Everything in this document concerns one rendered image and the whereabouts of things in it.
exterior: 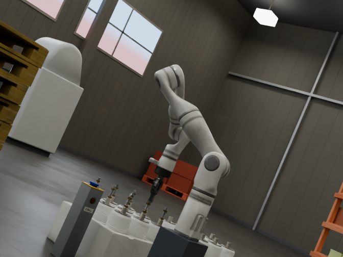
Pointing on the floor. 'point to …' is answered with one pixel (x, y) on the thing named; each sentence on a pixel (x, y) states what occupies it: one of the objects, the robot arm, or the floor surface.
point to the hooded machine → (49, 99)
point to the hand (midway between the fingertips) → (151, 198)
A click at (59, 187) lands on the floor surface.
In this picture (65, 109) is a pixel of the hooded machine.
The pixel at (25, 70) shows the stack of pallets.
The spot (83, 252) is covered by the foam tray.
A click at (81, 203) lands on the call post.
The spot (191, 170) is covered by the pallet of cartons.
